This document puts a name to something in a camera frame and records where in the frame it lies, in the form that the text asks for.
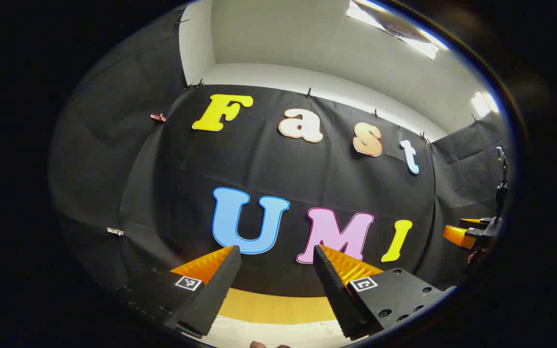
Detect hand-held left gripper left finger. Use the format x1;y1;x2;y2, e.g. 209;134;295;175
113;245;243;339

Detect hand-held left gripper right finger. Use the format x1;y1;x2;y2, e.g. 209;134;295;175
312;244;458;341

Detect white jeans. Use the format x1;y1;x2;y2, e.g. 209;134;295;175
200;317;352;348

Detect small ceiling light panel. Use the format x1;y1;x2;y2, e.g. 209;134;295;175
470;91;500;118

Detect black backdrop cloth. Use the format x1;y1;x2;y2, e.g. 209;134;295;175
49;5;509;298

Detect large ceiling light panel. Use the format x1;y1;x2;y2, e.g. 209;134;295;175
346;0;448;61

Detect row of small black clips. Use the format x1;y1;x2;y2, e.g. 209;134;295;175
175;18;480;145

